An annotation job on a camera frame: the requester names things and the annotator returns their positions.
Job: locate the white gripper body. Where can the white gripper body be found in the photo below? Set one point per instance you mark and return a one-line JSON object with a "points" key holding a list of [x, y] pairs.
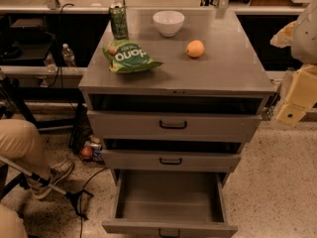
{"points": [[306, 39]]}

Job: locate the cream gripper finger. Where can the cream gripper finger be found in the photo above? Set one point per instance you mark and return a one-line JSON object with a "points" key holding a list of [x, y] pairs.
{"points": [[289, 114]]}

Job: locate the grey bottom drawer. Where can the grey bottom drawer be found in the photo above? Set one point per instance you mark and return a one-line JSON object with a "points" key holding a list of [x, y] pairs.
{"points": [[169, 205]]}

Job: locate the grey drawer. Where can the grey drawer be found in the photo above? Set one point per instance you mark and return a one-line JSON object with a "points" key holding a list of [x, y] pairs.
{"points": [[169, 205], [170, 161], [174, 126]]}

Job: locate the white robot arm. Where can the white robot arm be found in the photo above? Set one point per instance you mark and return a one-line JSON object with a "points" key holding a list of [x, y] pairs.
{"points": [[301, 36]]}

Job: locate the grey metal drawer cabinet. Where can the grey metal drawer cabinet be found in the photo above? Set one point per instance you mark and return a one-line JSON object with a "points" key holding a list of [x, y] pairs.
{"points": [[227, 79]]}

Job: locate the grey middle drawer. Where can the grey middle drawer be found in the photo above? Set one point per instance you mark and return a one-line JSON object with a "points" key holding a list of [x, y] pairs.
{"points": [[170, 161]]}

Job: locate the grey top drawer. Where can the grey top drawer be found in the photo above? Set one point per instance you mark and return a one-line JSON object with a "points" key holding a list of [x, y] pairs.
{"points": [[174, 126]]}

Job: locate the orange fruit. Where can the orange fruit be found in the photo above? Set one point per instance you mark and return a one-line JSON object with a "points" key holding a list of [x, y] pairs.
{"points": [[195, 49]]}

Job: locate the white bowl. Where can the white bowl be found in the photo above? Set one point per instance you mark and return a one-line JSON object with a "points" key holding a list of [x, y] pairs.
{"points": [[168, 23]]}

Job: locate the green chip bag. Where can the green chip bag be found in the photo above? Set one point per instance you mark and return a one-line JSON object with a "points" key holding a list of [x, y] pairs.
{"points": [[125, 56]]}

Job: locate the green soda can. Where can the green soda can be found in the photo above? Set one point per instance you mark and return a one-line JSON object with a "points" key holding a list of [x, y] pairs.
{"points": [[118, 21]]}

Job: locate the clear water bottle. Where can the clear water bottle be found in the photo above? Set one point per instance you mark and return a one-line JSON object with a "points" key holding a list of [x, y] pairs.
{"points": [[68, 56]]}

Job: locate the grey grabber stick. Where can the grey grabber stick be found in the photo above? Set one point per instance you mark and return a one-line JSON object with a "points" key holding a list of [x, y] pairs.
{"points": [[6, 187]]}

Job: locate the beige sneaker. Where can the beige sneaker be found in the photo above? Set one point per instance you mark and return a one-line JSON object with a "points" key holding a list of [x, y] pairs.
{"points": [[59, 172]]}

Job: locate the person leg khaki trousers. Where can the person leg khaki trousers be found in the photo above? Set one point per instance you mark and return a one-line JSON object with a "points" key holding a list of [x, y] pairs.
{"points": [[21, 143]]}

